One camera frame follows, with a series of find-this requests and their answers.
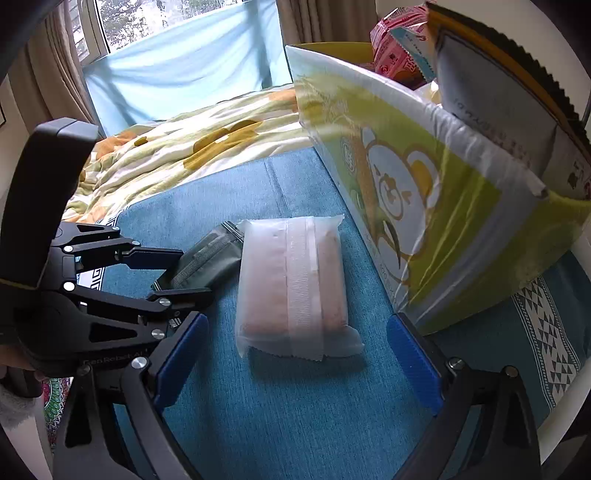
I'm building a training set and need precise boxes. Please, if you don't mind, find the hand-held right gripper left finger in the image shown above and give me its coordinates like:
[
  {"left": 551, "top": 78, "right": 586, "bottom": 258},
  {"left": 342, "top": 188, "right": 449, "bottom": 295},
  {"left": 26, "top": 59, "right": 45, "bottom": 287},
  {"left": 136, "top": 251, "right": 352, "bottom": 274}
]
[{"left": 51, "top": 311, "right": 211, "bottom": 480}]

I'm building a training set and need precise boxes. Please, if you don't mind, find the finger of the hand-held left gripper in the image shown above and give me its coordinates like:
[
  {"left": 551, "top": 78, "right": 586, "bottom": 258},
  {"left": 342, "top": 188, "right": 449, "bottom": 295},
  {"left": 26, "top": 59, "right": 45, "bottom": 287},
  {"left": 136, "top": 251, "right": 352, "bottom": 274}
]
[
  {"left": 62, "top": 279, "right": 216, "bottom": 343},
  {"left": 50, "top": 220, "right": 186, "bottom": 274}
]

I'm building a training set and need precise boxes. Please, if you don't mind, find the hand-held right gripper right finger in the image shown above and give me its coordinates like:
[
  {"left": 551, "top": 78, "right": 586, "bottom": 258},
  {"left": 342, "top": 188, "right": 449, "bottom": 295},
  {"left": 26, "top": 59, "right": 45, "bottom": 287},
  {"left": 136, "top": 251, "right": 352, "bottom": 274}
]
[{"left": 387, "top": 313, "right": 542, "bottom": 480}]

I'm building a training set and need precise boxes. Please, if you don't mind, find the grey green snack packet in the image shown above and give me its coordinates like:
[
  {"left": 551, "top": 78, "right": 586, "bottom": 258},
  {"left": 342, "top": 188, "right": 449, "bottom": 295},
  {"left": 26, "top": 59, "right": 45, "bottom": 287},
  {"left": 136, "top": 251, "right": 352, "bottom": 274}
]
[{"left": 151, "top": 220, "right": 245, "bottom": 293}]

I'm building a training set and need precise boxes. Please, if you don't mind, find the white translucent snack packet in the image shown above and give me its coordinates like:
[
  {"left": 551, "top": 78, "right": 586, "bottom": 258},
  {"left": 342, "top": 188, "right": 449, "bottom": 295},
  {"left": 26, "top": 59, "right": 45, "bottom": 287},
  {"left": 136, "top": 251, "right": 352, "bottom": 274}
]
[{"left": 235, "top": 213, "right": 366, "bottom": 363}]

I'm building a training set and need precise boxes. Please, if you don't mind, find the green cardboard box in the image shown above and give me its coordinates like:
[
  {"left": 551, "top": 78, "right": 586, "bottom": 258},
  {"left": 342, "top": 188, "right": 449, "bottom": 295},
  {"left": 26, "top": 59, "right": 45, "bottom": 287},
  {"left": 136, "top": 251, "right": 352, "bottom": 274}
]
[{"left": 284, "top": 42, "right": 591, "bottom": 337}]

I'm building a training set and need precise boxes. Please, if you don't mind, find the person's left forearm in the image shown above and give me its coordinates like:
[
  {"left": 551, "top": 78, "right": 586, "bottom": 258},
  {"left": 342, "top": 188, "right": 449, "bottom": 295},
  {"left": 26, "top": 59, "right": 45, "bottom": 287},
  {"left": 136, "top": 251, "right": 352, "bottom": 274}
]
[{"left": 0, "top": 344, "right": 43, "bottom": 445}]

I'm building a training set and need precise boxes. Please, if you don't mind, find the teal patterned mat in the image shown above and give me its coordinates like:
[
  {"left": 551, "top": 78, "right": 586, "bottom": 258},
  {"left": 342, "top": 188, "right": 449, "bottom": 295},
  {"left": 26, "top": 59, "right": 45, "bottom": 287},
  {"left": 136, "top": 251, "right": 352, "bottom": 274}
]
[{"left": 76, "top": 148, "right": 591, "bottom": 480}]

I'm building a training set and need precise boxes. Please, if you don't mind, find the beige curtain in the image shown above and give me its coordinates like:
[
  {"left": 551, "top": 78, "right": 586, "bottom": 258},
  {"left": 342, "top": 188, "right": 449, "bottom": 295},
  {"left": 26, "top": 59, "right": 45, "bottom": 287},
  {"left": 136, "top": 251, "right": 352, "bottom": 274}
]
[
  {"left": 9, "top": 0, "right": 112, "bottom": 145},
  {"left": 276, "top": 0, "right": 380, "bottom": 48}
]

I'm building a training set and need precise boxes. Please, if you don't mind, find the floral blanket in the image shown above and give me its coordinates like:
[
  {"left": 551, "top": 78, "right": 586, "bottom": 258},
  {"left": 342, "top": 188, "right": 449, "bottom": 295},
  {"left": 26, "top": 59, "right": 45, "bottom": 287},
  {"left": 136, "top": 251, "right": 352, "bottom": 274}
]
[{"left": 62, "top": 85, "right": 320, "bottom": 225}]

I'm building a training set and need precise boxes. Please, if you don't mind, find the colourful patterned cloth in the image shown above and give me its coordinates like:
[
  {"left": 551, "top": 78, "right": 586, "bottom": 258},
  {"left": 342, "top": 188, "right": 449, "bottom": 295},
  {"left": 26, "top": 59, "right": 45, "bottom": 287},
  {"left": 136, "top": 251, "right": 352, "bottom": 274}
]
[{"left": 41, "top": 376, "right": 75, "bottom": 449}]

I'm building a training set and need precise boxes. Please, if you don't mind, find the light blue window cloth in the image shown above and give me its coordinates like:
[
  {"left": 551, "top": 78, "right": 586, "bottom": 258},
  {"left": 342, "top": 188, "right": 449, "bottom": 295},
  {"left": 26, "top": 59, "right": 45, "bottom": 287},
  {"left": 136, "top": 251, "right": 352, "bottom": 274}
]
[{"left": 83, "top": 0, "right": 297, "bottom": 137}]

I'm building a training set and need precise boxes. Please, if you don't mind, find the window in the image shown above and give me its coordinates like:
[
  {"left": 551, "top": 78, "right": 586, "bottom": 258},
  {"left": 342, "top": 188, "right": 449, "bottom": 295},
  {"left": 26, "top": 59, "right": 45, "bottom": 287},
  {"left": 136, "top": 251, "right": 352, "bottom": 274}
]
[{"left": 76, "top": 0, "right": 246, "bottom": 62}]

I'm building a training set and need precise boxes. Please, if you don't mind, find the grey snack bag yellow edge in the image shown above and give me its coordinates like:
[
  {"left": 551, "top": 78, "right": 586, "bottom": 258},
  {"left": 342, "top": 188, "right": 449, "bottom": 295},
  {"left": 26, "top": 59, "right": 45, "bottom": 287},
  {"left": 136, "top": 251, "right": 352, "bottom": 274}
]
[{"left": 425, "top": 0, "right": 591, "bottom": 200}]

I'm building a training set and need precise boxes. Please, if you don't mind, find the pink snack bag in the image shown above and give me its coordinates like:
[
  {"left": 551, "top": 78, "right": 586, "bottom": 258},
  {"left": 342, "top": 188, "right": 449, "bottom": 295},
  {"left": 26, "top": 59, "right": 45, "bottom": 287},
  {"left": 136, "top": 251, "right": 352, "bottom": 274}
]
[{"left": 369, "top": 6, "right": 439, "bottom": 89}]

